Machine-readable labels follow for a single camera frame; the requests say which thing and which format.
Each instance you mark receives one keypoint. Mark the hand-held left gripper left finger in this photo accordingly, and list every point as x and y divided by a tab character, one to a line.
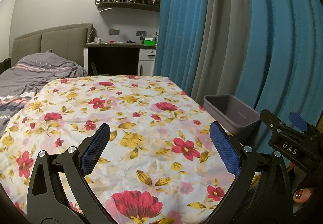
96	147

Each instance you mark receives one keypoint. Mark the grey wall socket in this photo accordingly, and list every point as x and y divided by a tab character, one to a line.
140	33
114	32

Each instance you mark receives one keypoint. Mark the green box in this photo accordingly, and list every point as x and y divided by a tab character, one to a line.
149	42

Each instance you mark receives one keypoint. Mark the dark top desk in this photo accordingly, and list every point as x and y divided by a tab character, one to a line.
113	45

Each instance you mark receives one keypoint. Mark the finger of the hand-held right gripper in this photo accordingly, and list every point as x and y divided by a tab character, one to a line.
272	121
299	120

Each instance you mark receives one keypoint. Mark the white drawer cabinet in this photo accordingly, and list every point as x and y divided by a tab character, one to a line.
146	61

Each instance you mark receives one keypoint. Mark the grey striped duvet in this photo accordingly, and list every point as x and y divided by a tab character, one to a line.
37	72

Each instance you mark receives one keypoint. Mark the floral tablecloth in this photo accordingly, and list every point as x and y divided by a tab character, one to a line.
138	125

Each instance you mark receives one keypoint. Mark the person's right hand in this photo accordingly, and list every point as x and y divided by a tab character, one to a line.
304	196

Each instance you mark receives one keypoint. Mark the grey plastic bin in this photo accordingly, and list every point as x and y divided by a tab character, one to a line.
232	110

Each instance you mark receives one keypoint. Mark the dark bed frame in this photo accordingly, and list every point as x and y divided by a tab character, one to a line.
5	65

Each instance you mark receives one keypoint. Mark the grey padded headboard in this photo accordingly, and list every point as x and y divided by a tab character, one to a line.
60	39

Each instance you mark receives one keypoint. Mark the blue and grey curtain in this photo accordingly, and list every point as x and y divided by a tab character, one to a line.
181	24

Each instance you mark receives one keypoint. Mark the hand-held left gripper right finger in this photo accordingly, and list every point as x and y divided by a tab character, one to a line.
224	148

